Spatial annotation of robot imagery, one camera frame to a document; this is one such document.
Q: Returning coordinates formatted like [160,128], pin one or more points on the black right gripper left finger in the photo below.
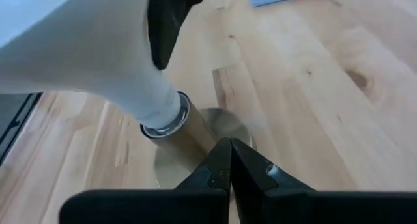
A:
[195,204]

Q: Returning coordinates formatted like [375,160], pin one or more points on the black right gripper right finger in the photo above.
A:
[293,207]

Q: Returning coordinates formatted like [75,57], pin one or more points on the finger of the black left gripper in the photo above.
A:
[169,25]

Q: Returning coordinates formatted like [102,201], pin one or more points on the brass lamp socket base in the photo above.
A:
[192,136]

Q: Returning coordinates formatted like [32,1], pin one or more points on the white light bulb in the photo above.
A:
[91,48]

